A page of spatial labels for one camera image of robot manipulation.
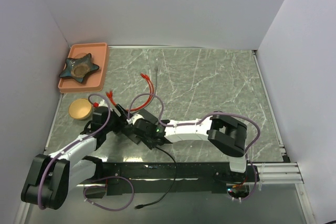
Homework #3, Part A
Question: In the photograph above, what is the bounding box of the black network switch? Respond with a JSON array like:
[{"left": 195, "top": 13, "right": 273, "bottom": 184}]
[{"left": 122, "top": 109, "right": 158, "bottom": 144}]

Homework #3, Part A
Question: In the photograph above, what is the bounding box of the black cable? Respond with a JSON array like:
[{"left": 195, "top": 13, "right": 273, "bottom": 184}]
[{"left": 134, "top": 146, "right": 179, "bottom": 210}]

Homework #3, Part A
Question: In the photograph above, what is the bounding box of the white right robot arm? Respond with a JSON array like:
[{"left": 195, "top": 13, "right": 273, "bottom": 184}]
[{"left": 128, "top": 113, "right": 248, "bottom": 182}]

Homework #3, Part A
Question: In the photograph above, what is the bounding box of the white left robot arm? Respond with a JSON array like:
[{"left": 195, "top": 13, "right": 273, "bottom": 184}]
[{"left": 20, "top": 105, "right": 128, "bottom": 210}]

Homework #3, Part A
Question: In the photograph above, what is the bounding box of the small wooden bowl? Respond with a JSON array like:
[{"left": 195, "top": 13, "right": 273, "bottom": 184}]
[{"left": 68, "top": 98, "right": 92, "bottom": 120}]

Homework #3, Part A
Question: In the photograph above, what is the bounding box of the pink plastic tray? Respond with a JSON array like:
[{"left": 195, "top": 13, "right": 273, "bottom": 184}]
[{"left": 58, "top": 42, "right": 109, "bottom": 93}]

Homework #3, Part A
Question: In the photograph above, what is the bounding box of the dark star-shaped dish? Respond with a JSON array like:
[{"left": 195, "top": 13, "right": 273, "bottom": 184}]
[{"left": 59, "top": 53, "right": 100, "bottom": 83}]

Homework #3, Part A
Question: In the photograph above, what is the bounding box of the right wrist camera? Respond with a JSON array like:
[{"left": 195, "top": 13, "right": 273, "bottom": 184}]
[{"left": 127, "top": 114, "right": 144, "bottom": 125}]

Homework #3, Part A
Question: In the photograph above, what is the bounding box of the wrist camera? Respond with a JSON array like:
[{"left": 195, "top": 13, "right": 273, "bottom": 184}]
[
  {"left": 93, "top": 100, "right": 112, "bottom": 113},
  {"left": 127, "top": 114, "right": 144, "bottom": 125}
]

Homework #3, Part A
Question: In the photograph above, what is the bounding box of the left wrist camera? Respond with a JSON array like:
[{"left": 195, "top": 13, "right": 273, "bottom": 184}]
[{"left": 93, "top": 100, "right": 112, "bottom": 113}]

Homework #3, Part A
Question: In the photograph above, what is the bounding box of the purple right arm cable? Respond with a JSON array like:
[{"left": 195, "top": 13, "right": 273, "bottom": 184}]
[{"left": 127, "top": 93, "right": 261, "bottom": 154}]

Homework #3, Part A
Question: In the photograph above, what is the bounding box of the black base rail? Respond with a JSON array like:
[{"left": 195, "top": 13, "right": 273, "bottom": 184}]
[{"left": 38, "top": 155, "right": 290, "bottom": 196}]

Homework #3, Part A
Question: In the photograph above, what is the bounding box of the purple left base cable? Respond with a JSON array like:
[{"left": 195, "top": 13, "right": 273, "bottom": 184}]
[{"left": 83, "top": 175, "right": 136, "bottom": 211}]

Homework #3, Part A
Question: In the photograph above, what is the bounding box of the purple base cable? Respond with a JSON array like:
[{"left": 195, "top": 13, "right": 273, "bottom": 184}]
[
  {"left": 83, "top": 175, "right": 136, "bottom": 211},
  {"left": 231, "top": 153, "right": 263, "bottom": 203}
]

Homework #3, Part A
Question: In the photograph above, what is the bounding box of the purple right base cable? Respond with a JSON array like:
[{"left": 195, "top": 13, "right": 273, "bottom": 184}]
[{"left": 231, "top": 153, "right": 263, "bottom": 203}]

